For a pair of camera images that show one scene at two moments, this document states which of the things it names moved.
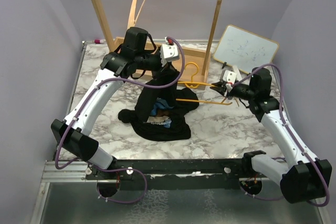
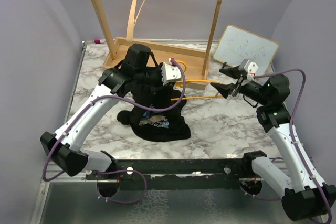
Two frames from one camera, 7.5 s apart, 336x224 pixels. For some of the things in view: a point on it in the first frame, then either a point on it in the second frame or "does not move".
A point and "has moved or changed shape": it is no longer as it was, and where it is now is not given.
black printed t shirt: x=158 y=116 has moved or changed shape
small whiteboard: x=244 y=49 does not move
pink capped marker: x=100 y=41 does not move
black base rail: x=178 y=174 does not move
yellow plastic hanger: x=193 y=85 -> x=178 y=85
